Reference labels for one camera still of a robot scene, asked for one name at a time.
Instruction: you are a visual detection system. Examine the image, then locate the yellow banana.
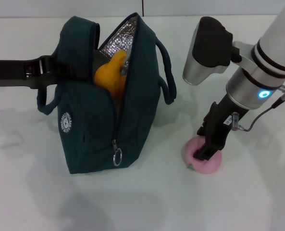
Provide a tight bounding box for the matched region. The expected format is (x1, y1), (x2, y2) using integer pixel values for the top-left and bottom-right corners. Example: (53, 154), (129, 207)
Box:
(94, 50), (128, 101)

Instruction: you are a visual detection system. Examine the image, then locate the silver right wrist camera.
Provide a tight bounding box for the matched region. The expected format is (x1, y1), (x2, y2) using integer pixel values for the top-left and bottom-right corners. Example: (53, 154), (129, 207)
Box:
(182, 16), (242, 86)

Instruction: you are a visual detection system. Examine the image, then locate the pink toy peach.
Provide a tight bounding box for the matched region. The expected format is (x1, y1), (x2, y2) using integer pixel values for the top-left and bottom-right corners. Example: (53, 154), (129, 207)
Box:
(180, 136), (223, 175)

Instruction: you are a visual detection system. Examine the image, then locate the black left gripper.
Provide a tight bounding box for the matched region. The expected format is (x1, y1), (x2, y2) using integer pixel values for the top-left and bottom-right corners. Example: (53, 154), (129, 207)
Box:
(0, 54), (93, 90)

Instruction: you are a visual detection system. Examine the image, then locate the right gripper cable with connector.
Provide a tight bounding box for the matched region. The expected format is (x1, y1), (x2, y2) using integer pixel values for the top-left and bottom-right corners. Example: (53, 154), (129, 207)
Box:
(230, 84), (285, 133)

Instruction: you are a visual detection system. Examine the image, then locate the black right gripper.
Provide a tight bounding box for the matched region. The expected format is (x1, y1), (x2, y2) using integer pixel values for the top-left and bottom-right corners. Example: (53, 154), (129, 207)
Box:
(192, 94), (250, 162)

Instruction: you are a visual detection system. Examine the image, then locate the dark teal insulated lunch bag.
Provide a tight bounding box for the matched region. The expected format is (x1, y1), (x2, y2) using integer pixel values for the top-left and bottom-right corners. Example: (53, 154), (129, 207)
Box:
(37, 13), (177, 175)

